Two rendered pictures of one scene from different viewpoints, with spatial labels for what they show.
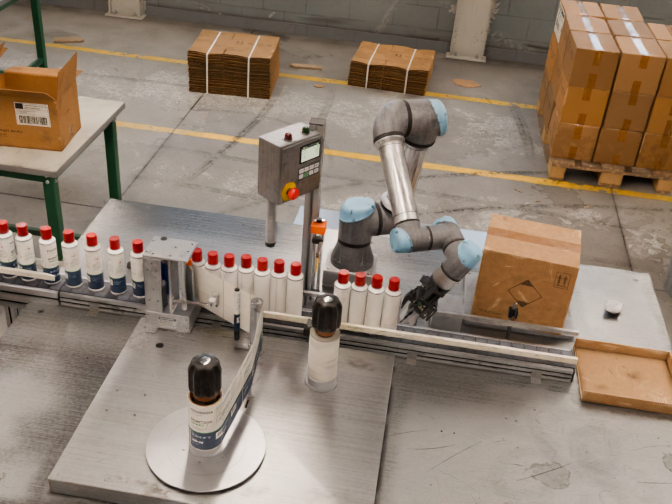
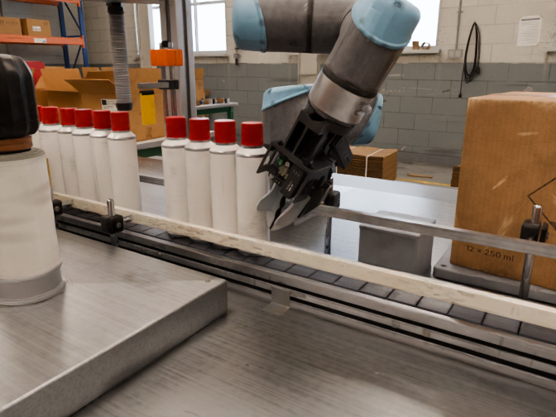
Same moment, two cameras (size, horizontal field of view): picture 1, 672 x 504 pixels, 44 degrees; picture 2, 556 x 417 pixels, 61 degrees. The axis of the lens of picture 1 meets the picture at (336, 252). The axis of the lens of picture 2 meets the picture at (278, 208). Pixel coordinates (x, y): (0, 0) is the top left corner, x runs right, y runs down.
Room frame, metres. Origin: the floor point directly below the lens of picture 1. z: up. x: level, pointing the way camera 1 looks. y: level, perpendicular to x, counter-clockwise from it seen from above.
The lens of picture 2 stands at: (1.45, -0.54, 1.17)
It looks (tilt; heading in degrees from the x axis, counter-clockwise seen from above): 17 degrees down; 27
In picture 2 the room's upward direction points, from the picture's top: straight up
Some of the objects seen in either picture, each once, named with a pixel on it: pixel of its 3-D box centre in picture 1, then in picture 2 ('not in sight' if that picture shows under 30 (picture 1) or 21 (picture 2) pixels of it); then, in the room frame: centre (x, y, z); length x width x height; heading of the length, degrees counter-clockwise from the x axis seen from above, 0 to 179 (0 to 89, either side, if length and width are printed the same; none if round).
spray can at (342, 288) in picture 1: (341, 299); (179, 176); (2.08, -0.03, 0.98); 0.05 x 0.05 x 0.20
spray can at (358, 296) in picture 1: (357, 301); (202, 180); (2.08, -0.08, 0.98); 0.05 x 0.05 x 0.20
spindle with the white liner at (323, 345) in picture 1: (324, 341); (11, 180); (1.81, 0.01, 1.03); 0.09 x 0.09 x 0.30
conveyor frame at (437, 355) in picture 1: (311, 326); (151, 237); (2.10, 0.06, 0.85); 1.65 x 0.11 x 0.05; 84
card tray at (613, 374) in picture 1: (627, 375); not in sight; (1.99, -0.93, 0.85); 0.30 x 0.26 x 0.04; 84
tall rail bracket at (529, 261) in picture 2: (511, 327); (528, 269); (2.10, -0.57, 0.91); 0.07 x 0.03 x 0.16; 174
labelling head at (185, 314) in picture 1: (172, 283); not in sight; (2.05, 0.49, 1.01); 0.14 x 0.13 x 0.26; 84
